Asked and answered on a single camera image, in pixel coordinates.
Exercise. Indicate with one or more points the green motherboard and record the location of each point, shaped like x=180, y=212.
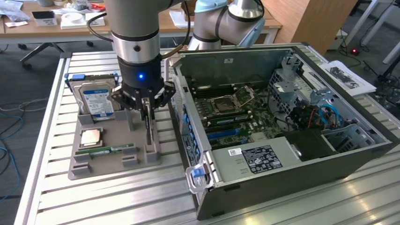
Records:
x=259, y=117

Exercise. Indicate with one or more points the white tape roll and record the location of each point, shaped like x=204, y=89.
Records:
x=72, y=17

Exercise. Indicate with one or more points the white table frame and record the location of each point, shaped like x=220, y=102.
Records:
x=392, y=54

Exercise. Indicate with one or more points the clear plastic bag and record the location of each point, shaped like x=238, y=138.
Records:
x=12, y=10

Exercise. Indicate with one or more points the flat white box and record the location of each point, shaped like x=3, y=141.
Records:
x=74, y=26

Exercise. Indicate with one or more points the light green RAM stick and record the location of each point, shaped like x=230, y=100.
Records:
x=106, y=149

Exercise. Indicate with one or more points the black topped white box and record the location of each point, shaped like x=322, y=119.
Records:
x=43, y=18

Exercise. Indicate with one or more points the CPU chip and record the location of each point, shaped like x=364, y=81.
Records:
x=91, y=137

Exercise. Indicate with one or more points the clear latch with blue tab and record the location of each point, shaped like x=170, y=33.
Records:
x=196, y=174

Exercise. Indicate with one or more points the socket cover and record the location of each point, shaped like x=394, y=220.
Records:
x=246, y=93

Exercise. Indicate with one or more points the silver disk bay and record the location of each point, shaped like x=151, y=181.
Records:
x=350, y=138

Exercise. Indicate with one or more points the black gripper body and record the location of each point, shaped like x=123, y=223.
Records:
x=140, y=70

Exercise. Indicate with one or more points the grey parts rack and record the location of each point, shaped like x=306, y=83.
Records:
x=115, y=140

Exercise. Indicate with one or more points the open PC case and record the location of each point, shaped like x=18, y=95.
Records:
x=282, y=187

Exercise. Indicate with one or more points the power strip with red light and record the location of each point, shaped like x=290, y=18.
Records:
x=354, y=51

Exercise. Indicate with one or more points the graphics card with beige bracket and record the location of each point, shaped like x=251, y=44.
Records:
x=151, y=133

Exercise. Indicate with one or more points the printed paper stack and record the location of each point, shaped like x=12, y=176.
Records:
x=347, y=77

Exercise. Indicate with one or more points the wooden cabinet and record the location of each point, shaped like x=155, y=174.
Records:
x=312, y=23

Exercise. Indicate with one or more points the small card with red print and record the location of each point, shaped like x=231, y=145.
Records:
x=15, y=24

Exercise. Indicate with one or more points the white paper stack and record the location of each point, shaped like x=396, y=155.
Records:
x=178, y=21

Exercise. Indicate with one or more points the black stand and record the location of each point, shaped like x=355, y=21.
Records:
x=388, y=70

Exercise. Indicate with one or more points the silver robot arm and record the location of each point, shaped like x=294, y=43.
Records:
x=134, y=23

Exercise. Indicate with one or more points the grey power supply unit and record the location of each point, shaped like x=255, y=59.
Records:
x=228, y=164

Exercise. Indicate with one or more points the CPU socket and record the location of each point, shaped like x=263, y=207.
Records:
x=223, y=104

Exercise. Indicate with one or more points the dark green RAM stick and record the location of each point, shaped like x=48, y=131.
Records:
x=230, y=120

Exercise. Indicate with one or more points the perforated metal drive cage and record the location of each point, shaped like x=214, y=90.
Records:
x=283, y=93

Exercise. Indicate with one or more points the wooden desk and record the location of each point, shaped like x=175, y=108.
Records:
x=38, y=31

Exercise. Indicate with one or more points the blue expansion slot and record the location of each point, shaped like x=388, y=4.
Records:
x=223, y=134

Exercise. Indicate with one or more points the red packet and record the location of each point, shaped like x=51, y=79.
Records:
x=96, y=7

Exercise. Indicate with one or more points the hard disk with blue label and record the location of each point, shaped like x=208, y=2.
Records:
x=95, y=100

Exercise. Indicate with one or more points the white labelled box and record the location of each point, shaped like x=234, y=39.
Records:
x=99, y=23

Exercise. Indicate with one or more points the small white box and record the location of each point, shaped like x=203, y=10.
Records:
x=336, y=43

